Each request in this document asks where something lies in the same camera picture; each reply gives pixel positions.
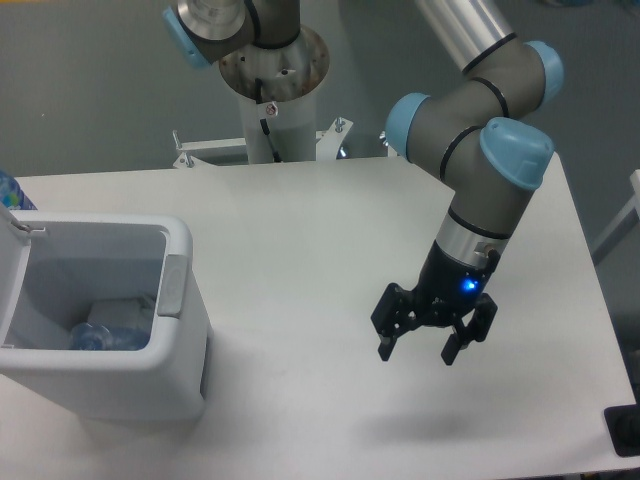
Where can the black clamp at table edge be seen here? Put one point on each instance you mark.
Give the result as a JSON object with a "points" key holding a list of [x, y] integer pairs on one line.
{"points": [[623, 426]]}

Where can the white frame at right edge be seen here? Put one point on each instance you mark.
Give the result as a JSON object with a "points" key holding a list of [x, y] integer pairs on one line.
{"points": [[620, 225]]}

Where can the white plastic trash can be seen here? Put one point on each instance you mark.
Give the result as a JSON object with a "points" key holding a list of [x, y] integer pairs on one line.
{"points": [[54, 266]]}

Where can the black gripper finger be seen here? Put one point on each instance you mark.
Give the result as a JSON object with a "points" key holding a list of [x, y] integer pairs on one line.
{"points": [[396, 313], [476, 330]]}

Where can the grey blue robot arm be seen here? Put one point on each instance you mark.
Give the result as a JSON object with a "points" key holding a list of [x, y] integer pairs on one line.
{"points": [[473, 140]]}

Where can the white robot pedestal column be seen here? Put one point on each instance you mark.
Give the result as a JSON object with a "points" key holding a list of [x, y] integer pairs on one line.
{"points": [[278, 86]]}

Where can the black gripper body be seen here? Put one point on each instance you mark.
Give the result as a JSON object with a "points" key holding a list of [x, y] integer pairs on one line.
{"points": [[448, 289]]}

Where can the clear plastic water bottle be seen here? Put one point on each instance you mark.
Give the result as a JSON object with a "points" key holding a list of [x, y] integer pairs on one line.
{"points": [[90, 337]]}

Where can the white metal base frame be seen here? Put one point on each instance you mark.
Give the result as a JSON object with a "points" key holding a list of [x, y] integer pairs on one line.
{"points": [[267, 145]]}

